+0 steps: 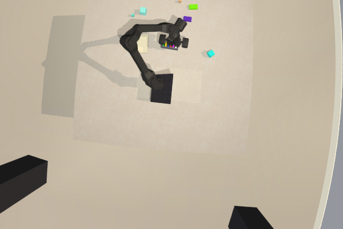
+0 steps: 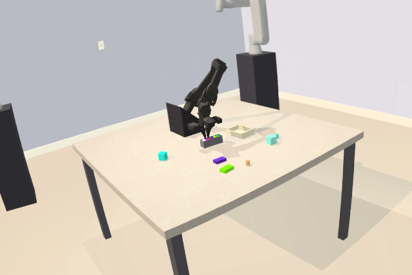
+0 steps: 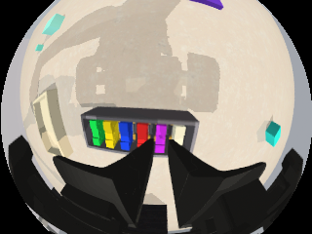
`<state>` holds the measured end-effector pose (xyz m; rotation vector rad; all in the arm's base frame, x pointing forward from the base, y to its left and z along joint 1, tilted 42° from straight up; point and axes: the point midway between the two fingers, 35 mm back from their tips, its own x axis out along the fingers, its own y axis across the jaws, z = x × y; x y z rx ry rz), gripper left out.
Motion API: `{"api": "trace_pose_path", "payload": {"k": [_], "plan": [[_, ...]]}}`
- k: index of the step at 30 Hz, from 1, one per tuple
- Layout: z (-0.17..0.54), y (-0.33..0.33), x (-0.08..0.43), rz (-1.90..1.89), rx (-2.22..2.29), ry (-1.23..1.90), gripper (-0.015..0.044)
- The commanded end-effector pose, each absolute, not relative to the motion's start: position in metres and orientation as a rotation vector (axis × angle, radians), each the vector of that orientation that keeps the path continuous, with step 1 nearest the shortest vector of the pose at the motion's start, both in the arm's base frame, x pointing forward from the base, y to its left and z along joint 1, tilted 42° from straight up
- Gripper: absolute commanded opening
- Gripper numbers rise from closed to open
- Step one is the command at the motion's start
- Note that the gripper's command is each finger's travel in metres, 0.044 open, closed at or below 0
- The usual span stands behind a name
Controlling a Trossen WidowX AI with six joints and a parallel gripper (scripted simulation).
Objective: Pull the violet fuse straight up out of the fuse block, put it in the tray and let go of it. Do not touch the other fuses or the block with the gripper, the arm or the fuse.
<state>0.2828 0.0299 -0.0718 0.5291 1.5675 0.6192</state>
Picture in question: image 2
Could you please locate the purple flat bar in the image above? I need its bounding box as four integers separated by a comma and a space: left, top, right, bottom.
213, 156, 227, 164

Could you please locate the lime green block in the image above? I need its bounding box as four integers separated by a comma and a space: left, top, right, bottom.
220, 164, 234, 174

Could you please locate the small cyan cube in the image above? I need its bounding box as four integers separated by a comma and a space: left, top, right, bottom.
158, 151, 168, 160

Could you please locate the teal rectangular block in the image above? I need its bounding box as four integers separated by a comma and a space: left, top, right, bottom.
266, 135, 277, 145

